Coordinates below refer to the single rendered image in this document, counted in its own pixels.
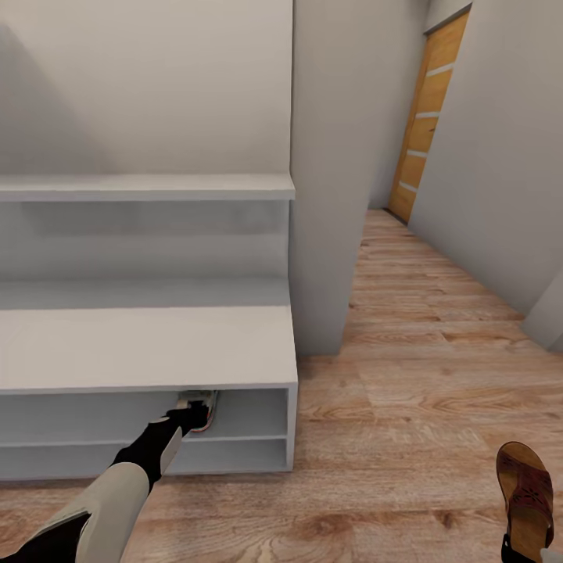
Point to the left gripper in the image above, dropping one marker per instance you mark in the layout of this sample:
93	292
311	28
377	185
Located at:
196	416

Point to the door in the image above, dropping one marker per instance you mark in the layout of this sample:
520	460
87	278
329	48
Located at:
434	77

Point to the sandal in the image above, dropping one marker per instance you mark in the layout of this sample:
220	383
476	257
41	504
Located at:
528	493

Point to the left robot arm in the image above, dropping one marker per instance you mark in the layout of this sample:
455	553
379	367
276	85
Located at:
96	526

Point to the gym shoe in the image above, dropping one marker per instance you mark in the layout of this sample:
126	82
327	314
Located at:
211	403

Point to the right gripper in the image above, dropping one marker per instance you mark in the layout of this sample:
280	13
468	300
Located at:
511	556

